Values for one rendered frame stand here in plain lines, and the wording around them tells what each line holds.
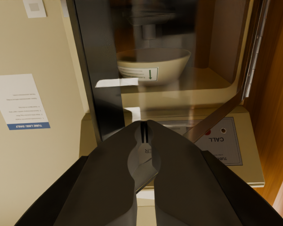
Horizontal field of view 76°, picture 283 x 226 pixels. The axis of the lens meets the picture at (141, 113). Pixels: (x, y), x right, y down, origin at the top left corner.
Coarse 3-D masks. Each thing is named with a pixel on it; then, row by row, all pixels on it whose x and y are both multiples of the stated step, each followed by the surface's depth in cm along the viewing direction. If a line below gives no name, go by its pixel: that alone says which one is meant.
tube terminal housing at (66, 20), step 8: (64, 24) 30; (72, 32) 30; (72, 40) 31; (72, 48) 31; (72, 56) 32; (80, 72) 33; (80, 80) 34; (80, 88) 35; (240, 104) 36; (88, 112) 37; (144, 200) 50; (152, 200) 50
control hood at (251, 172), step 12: (240, 108) 35; (84, 120) 35; (240, 120) 33; (84, 132) 34; (240, 132) 33; (252, 132) 33; (84, 144) 34; (96, 144) 33; (240, 144) 32; (252, 144) 32; (252, 156) 31; (240, 168) 31; (252, 168) 31; (252, 180) 30; (264, 180) 30
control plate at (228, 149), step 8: (224, 120) 33; (232, 120) 33; (216, 128) 33; (232, 128) 33; (208, 136) 33; (216, 136) 33; (224, 136) 33; (232, 136) 33; (200, 144) 32; (208, 144) 32; (216, 144) 32; (224, 144) 32; (232, 144) 32; (216, 152) 32; (224, 152) 32; (232, 152) 32; (224, 160) 31; (232, 160) 31; (240, 160) 31
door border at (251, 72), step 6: (264, 0) 26; (270, 0) 27; (264, 6) 26; (264, 12) 27; (258, 24) 27; (258, 30) 28; (258, 36) 29; (258, 42) 29; (258, 48) 30; (252, 54) 29; (252, 60) 30; (252, 66) 31; (252, 72) 31; (252, 78) 32; (246, 84) 31; (246, 90) 33
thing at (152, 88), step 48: (96, 0) 9; (144, 0) 11; (192, 0) 14; (240, 0) 21; (96, 48) 10; (144, 48) 12; (192, 48) 16; (240, 48) 25; (96, 96) 11; (144, 96) 14; (192, 96) 19; (240, 96) 31; (144, 144) 15
